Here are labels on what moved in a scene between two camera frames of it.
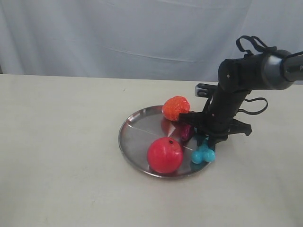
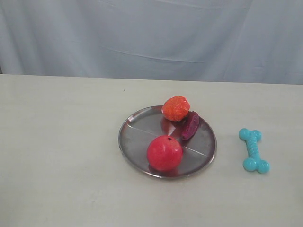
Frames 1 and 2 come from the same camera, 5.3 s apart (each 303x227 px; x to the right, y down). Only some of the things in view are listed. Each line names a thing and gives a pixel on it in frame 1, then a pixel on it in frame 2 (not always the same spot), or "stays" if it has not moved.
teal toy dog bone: (203, 153) to (253, 162)
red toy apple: (164, 155) stays
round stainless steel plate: (142, 127) stays
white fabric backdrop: (160, 39) stays
